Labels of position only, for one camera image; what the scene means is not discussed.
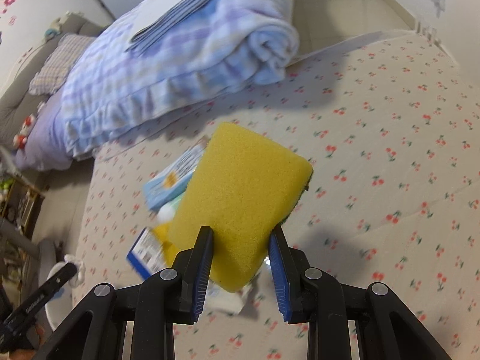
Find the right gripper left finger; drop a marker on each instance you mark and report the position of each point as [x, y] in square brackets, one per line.
[96, 327]

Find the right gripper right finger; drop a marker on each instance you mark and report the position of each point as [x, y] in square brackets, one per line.
[385, 328]

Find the yellow snack wrapper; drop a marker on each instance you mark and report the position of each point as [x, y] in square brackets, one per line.
[169, 250]

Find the blue white snack box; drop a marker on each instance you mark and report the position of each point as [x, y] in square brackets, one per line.
[146, 255]

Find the white pecan kernels bag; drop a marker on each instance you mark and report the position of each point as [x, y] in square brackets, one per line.
[218, 299]

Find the light blue carton box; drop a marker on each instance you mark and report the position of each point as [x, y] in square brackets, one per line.
[172, 181]

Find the yellow sponge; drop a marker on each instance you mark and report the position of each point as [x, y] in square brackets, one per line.
[244, 185]

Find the white round trash bin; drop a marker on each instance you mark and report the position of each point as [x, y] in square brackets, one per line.
[59, 306]

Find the grey chair base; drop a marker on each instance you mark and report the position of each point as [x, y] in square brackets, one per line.
[40, 259]

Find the wooden toy shelf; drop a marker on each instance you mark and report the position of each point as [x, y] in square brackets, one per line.
[20, 204]

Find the lavender bed sheet mattress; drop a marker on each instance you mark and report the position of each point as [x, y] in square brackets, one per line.
[45, 149]

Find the red white plush toy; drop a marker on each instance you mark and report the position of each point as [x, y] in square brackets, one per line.
[20, 139]

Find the cherry pattern table cloth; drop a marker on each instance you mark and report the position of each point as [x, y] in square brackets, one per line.
[391, 128]

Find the plaid pillow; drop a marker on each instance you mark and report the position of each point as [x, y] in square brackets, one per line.
[59, 64]

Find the blue plaid folded quilt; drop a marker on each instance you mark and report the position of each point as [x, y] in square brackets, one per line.
[138, 70]

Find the folded white blue sheet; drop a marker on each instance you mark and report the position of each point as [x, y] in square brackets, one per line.
[176, 7]

